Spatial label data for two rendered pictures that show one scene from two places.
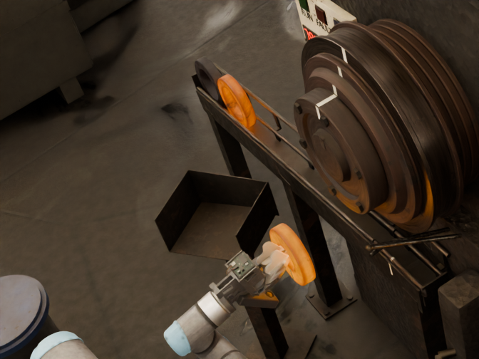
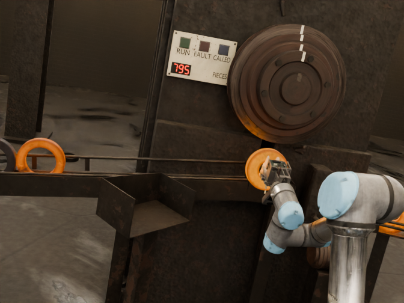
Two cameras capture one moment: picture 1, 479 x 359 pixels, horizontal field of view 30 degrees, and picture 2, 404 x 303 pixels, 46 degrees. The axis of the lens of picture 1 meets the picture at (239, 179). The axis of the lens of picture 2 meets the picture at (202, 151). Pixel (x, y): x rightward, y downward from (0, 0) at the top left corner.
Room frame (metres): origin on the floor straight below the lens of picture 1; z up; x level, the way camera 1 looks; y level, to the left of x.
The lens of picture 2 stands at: (1.53, 1.64, 1.27)
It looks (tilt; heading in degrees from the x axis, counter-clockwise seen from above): 14 degrees down; 275
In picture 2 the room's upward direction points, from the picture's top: 11 degrees clockwise
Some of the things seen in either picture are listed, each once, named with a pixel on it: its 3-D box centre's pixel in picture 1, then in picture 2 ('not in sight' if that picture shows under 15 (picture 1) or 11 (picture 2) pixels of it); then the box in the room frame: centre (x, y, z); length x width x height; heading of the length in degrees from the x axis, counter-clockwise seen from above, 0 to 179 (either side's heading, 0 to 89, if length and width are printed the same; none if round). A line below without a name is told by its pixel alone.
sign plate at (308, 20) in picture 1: (328, 30); (201, 58); (1.78, -0.32, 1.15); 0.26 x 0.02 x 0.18; 15
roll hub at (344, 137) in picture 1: (337, 152); (294, 88); (1.39, -0.21, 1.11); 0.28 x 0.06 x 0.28; 15
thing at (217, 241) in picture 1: (244, 282); (133, 276); (1.82, 0.09, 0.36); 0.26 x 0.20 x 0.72; 50
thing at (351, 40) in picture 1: (376, 129); (286, 85); (1.42, -0.31, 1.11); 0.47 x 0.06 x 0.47; 15
